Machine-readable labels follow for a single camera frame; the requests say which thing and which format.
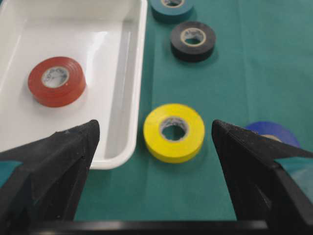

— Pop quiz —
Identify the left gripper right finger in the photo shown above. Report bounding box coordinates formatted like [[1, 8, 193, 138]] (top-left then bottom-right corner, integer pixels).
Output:
[[212, 120, 313, 224]]

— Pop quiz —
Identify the white plastic tray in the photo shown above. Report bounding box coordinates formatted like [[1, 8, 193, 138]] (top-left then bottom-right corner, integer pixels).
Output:
[[0, 0, 148, 169]]

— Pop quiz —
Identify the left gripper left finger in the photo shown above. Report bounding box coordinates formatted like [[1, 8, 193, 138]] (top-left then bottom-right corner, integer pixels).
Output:
[[0, 119, 100, 223]]

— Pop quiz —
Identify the yellow tape roll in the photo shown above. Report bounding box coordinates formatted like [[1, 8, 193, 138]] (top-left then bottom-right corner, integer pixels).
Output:
[[143, 103, 205, 164]]

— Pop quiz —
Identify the red tape roll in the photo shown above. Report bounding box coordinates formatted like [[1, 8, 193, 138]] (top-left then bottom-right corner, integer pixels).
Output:
[[27, 57, 87, 107]]

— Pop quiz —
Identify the blue tape roll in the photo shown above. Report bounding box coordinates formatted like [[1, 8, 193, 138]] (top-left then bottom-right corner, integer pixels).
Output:
[[245, 121, 301, 148]]

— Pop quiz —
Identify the black tape roll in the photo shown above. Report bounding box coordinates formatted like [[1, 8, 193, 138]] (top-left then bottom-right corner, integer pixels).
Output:
[[170, 21, 216, 62]]

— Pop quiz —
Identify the teal tape roll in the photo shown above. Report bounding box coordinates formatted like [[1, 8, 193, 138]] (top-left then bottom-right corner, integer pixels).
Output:
[[150, 0, 194, 24]]

